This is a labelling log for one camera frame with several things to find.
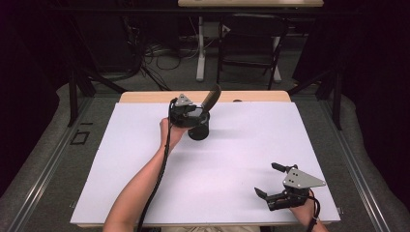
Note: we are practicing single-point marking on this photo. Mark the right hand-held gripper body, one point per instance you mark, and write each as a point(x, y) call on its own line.
point(299, 180)

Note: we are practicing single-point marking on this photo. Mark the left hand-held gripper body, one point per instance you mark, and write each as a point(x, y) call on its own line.
point(182, 111)

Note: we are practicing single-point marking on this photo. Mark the black mesh pen cup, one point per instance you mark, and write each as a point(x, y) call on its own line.
point(198, 132)

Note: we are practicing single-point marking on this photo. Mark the person's left hand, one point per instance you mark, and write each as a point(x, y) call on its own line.
point(175, 133)

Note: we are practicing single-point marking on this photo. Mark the person's right hand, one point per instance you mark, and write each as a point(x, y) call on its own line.
point(303, 214)

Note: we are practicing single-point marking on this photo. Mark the white table cover sheet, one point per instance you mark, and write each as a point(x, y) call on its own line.
point(225, 174)

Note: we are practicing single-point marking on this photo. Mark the white desk leg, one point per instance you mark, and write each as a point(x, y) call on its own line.
point(201, 61)
point(277, 64)

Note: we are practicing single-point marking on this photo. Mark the person's beige clothing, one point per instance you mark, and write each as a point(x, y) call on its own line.
point(209, 229)

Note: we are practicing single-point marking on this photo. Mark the black folding chair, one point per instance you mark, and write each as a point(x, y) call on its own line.
point(251, 48)

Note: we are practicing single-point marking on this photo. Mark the black metal stand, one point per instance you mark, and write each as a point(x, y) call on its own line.
point(337, 103)
point(73, 96)

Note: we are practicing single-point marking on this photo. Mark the light wooden desk top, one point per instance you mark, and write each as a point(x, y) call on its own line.
point(251, 3)

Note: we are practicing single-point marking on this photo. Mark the dark curtain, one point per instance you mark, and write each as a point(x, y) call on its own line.
point(377, 80)
point(25, 80)

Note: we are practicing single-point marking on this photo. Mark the aluminium floor rail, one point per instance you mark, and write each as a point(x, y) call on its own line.
point(48, 167)
point(351, 167)

